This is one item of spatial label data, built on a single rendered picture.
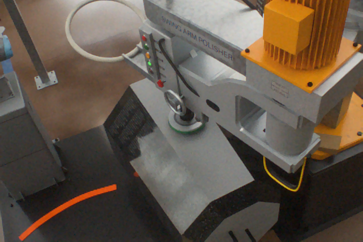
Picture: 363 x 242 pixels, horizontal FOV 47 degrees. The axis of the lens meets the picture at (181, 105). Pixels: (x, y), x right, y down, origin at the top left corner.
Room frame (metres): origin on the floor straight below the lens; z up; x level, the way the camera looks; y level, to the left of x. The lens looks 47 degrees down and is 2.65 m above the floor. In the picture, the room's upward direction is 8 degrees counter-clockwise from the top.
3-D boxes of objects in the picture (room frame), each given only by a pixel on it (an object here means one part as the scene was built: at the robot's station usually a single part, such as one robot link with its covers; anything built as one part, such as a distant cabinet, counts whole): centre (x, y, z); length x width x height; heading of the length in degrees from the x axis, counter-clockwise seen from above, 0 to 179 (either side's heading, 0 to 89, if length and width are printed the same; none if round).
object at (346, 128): (1.54, -0.83, 0.76); 0.49 x 0.49 x 0.05; 17
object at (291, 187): (1.04, -0.42, 1.08); 0.23 x 0.03 x 0.32; 37
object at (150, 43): (1.56, 0.11, 1.39); 0.08 x 0.03 x 0.28; 37
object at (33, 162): (2.02, 1.23, 0.43); 0.50 x 0.50 x 0.85; 19
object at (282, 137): (1.04, -0.42, 1.37); 0.19 x 0.19 x 0.20
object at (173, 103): (1.40, 0.00, 1.22); 0.15 x 0.10 x 0.15; 37
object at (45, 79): (3.11, 1.28, 0.54); 0.20 x 0.20 x 1.09; 17
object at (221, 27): (1.29, -0.23, 1.64); 0.96 x 0.25 x 0.17; 37
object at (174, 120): (1.57, -0.02, 0.90); 0.21 x 0.21 x 0.01
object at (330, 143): (1.33, -0.72, 0.80); 0.20 x 0.10 x 0.05; 59
